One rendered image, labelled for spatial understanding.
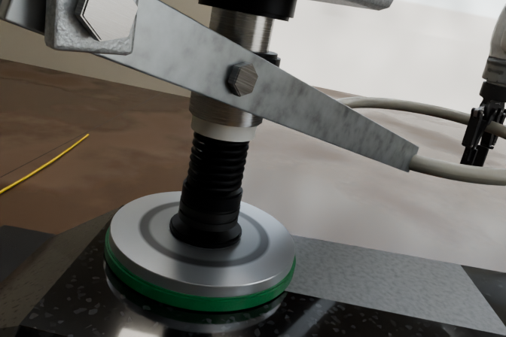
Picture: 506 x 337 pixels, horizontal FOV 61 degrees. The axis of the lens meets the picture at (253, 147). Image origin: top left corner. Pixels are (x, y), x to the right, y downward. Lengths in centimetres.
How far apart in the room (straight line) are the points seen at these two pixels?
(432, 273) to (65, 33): 52
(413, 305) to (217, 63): 35
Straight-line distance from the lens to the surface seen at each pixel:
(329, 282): 53
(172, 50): 32
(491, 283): 67
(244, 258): 48
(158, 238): 49
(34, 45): 626
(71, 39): 26
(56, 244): 60
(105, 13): 25
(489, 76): 119
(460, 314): 57
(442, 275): 64
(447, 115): 125
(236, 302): 44
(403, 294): 56
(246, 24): 42
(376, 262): 60
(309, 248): 58
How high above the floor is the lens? 112
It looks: 17 degrees down
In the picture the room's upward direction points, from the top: 11 degrees clockwise
